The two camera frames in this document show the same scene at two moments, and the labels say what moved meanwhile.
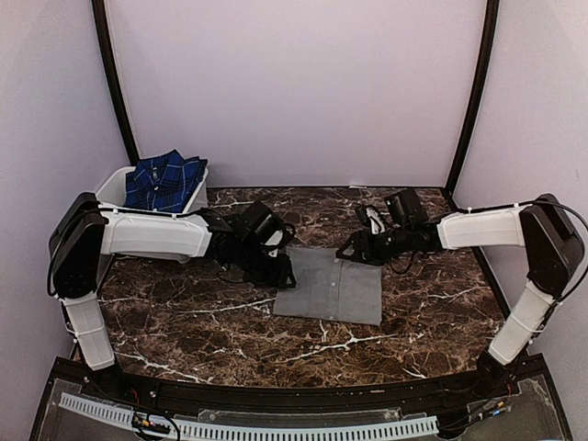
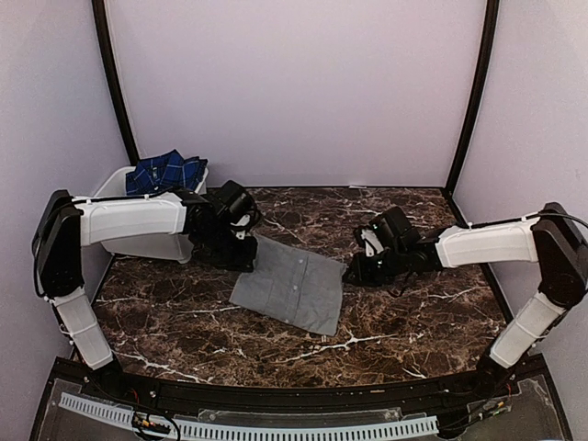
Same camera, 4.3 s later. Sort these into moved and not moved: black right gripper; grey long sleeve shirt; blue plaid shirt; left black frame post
Moved: grey long sleeve shirt; black right gripper
Not moved: left black frame post; blue plaid shirt
